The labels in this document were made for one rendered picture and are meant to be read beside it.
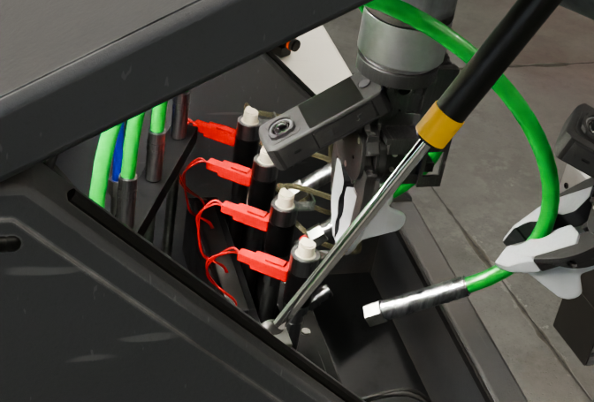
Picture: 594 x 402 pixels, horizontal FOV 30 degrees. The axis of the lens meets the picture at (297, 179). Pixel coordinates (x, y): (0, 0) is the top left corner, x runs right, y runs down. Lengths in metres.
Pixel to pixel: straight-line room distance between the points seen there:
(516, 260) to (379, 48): 0.21
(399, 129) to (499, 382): 0.37
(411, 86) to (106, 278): 0.43
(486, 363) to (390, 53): 0.45
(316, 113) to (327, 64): 0.74
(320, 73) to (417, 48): 0.75
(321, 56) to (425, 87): 0.78
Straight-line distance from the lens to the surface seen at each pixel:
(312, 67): 1.67
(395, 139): 0.96
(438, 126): 0.59
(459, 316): 1.30
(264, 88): 1.31
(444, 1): 0.91
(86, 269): 0.56
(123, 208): 1.07
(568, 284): 0.93
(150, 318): 0.59
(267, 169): 1.17
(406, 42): 0.91
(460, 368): 1.28
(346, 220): 1.02
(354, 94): 0.95
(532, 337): 2.84
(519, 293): 2.96
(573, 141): 0.83
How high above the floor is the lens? 1.75
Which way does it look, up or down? 33 degrees down
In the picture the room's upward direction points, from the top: 10 degrees clockwise
